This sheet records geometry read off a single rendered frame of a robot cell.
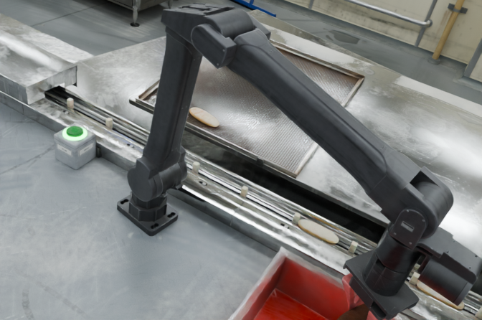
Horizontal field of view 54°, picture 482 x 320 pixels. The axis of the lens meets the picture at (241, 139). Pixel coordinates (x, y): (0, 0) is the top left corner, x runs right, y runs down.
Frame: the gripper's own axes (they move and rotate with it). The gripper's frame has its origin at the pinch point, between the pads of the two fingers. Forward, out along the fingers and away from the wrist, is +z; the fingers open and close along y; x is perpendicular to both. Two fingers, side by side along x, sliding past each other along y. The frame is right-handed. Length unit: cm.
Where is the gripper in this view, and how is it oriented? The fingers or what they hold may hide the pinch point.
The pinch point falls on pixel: (361, 315)
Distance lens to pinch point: 83.3
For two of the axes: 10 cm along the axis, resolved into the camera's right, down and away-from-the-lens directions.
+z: -1.8, 7.9, 5.8
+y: -5.0, -5.8, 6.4
